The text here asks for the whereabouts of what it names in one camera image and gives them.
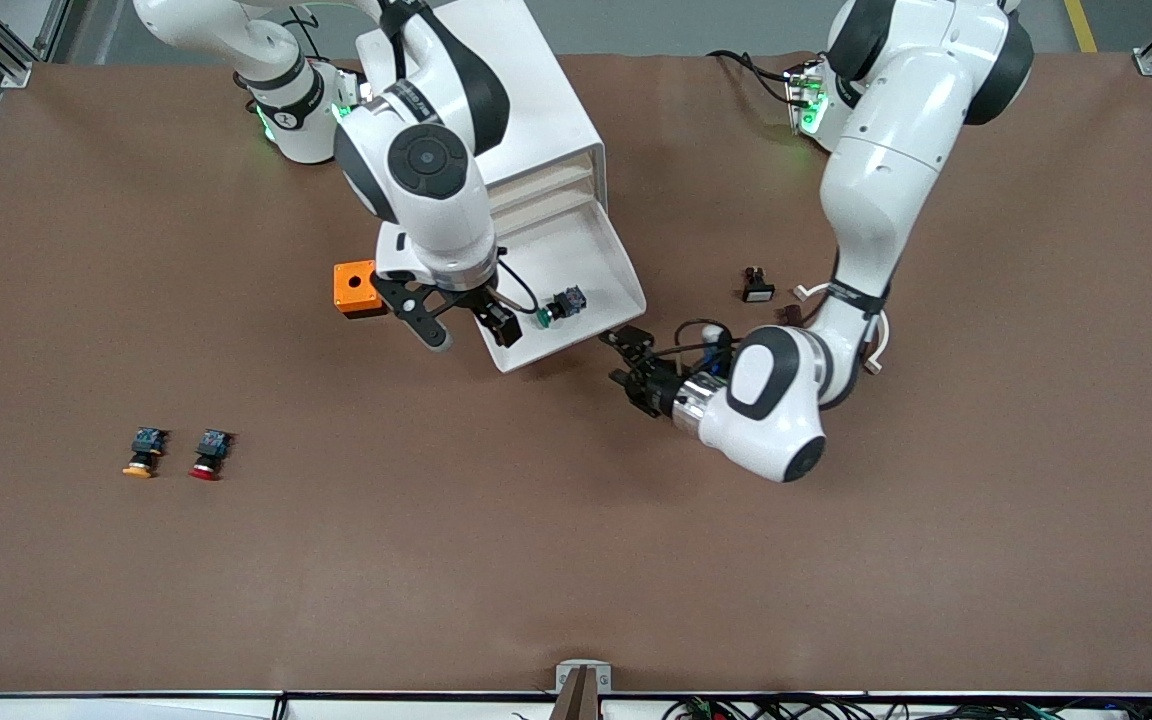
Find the grey metal bracket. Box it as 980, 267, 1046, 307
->
555, 660, 613, 694

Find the red push button switch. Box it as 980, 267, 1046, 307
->
188, 429, 235, 482

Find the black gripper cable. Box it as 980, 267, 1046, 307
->
674, 318, 737, 361
492, 255, 543, 313

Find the white curved plastic clamp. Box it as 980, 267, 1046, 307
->
793, 282, 891, 376

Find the yellow push button switch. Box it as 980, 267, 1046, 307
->
122, 427, 170, 479

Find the black arm base cable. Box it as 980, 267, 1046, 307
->
706, 48, 802, 106

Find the black cable bundle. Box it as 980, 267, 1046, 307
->
661, 693, 1152, 720

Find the white drawer cabinet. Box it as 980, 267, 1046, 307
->
356, 0, 605, 241

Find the green push button switch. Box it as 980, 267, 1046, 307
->
536, 286, 588, 328

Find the white table edge rail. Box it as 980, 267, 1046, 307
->
0, 690, 1152, 720

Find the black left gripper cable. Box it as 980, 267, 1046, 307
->
674, 318, 737, 361

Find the brown bar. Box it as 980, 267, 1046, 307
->
549, 667, 604, 720

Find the white plastic drawer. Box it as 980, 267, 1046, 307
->
486, 150, 597, 196
481, 198, 648, 374
491, 183, 600, 217

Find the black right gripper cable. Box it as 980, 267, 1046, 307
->
492, 255, 543, 313

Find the orange box with hole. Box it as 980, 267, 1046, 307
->
333, 260, 389, 319

